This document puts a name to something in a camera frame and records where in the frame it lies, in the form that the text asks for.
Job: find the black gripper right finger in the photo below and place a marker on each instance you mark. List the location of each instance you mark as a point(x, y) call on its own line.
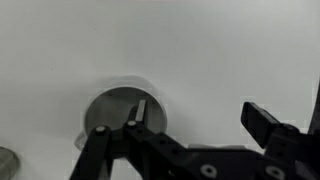
point(263, 128)

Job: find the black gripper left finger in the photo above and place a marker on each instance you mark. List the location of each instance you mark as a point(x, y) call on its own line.
point(153, 146)

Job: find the white ceramic mug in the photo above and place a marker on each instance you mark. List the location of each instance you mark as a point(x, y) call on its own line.
point(110, 110)

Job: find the stainless steel bottle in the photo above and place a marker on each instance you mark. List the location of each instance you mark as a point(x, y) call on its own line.
point(7, 163)

